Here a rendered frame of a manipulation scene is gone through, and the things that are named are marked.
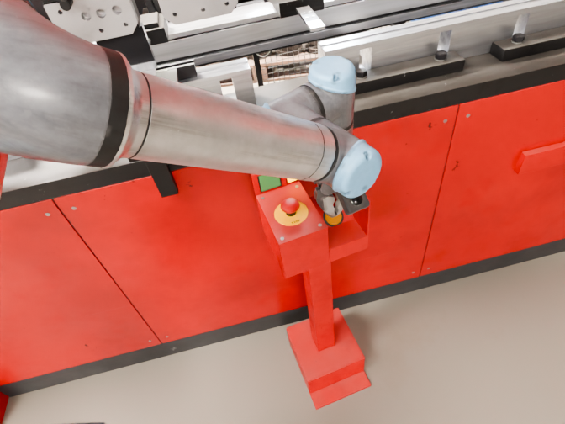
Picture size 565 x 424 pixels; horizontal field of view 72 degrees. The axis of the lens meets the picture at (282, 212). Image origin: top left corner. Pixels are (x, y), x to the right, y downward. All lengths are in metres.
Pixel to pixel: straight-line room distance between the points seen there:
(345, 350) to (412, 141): 0.71
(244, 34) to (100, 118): 0.91
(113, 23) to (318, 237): 0.58
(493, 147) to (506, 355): 0.73
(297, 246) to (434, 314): 0.91
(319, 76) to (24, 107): 0.43
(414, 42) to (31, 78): 0.89
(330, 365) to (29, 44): 1.21
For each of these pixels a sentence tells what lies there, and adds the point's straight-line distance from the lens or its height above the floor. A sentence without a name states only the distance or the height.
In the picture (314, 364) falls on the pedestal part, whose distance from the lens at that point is 1.36.
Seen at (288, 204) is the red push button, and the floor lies 0.81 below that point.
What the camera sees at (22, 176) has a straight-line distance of 1.05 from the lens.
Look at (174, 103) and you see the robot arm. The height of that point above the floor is 1.21.
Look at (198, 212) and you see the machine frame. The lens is 1.02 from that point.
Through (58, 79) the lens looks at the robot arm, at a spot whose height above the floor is 1.27.
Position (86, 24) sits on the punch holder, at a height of 1.13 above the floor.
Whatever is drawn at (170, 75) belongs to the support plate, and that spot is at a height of 1.00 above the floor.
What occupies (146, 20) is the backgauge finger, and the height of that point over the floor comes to 1.03.
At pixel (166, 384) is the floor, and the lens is 1.58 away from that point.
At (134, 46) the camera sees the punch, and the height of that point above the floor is 1.06.
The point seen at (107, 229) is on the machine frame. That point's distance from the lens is 1.07.
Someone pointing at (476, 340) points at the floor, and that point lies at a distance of 1.60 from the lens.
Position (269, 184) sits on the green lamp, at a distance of 0.87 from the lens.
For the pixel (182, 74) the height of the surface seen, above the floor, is 0.98.
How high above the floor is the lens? 1.38
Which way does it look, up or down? 46 degrees down
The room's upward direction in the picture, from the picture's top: 10 degrees counter-clockwise
